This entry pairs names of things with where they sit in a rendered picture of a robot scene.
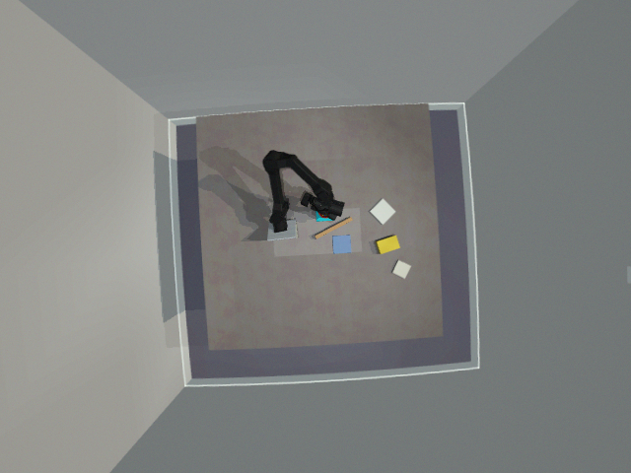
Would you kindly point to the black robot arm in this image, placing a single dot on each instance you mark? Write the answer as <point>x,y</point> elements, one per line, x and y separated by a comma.
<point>273,162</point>

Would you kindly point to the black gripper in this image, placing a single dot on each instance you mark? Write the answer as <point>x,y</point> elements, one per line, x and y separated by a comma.
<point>306,200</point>

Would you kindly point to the tan wooden flat bar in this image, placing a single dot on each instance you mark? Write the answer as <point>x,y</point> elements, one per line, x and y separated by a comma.
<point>334,227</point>

